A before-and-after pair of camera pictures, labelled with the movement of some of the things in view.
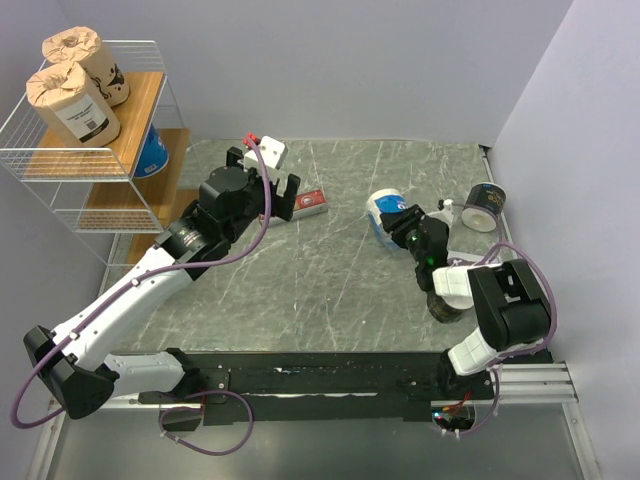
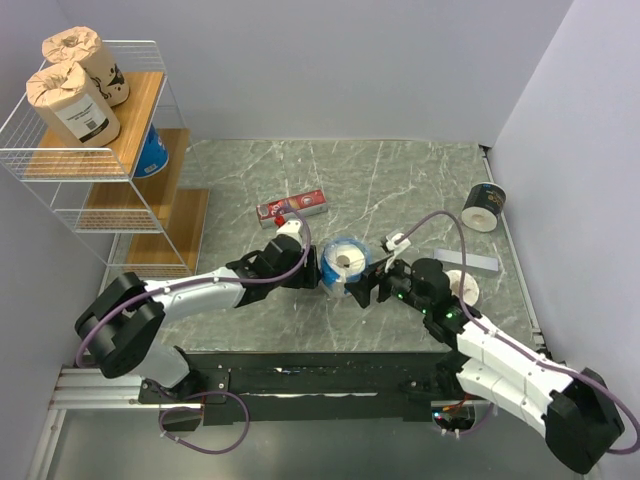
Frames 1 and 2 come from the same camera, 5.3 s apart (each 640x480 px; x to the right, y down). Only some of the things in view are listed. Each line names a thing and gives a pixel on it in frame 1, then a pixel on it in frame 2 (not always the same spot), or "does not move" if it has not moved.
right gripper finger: [401, 238] to [362, 291]
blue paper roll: [155, 156] does not move
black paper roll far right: [483, 202] does not move
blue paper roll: [381, 201] to [342, 260]
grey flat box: [464, 257] does not move
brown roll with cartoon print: [82, 46] does not move
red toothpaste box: [310, 203] does not move
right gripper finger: [397, 222] to [375, 270]
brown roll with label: [70, 107] does not move
